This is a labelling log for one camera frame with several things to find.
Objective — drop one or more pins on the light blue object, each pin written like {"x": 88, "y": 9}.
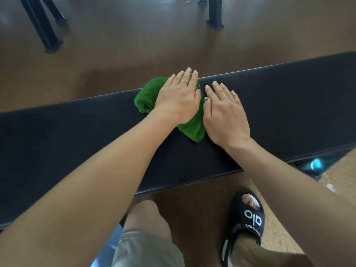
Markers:
{"x": 108, "y": 251}

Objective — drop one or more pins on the teal round object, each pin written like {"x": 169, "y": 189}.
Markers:
{"x": 316, "y": 164}

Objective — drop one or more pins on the black slide sandal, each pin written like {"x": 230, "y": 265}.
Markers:
{"x": 246, "y": 219}

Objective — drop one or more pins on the person's right hand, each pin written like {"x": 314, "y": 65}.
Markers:
{"x": 225, "y": 119}

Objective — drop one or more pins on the person's left forearm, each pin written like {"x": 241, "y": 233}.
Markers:
{"x": 91, "y": 186}

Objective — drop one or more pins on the person's right middle finger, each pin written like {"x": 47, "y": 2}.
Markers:
{"x": 219, "y": 91}

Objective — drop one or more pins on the person's left thumb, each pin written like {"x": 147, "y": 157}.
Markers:
{"x": 198, "y": 97}

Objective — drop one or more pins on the person's leg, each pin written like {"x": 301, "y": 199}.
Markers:
{"x": 146, "y": 216}
{"x": 258, "y": 254}

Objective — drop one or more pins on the black angled furniture leg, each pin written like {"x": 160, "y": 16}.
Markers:
{"x": 41, "y": 27}

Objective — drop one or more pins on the green terry cloth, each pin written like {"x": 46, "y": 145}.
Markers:
{"x": 147, "y": 94}

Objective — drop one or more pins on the black padded bench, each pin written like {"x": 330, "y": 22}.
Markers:
{"x": 292, "y": 108}

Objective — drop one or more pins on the person's right little finger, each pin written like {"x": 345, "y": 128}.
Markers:
{"x": 235, "y": 98}

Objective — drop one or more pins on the grey shorts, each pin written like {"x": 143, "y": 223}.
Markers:
{"x": 147, "y": 251}

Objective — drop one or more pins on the person's right forearm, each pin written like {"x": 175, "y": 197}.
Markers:
{"x": 300, "y": 202}

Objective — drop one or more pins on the person's right thumb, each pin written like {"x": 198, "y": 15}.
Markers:
{"x": 207, "y": 107}

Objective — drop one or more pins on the person's right leg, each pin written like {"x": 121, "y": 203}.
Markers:
{"x": 258, "y": 254}

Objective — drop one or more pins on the person's left hand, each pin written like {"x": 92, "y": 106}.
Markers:
{"x": 178, "y": 102}

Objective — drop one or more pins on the person's left middle finger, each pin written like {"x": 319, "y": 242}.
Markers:
{"x": 187, "y": 77}

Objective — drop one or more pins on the person's left little finger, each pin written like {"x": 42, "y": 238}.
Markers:
{"x": 169, "y": 81}

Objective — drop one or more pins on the person's left leg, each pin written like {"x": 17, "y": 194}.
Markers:
{"x": 146, "y": 216}

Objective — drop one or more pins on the black straight furniture leg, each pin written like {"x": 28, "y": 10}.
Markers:
{"x": 215, "y": 13}

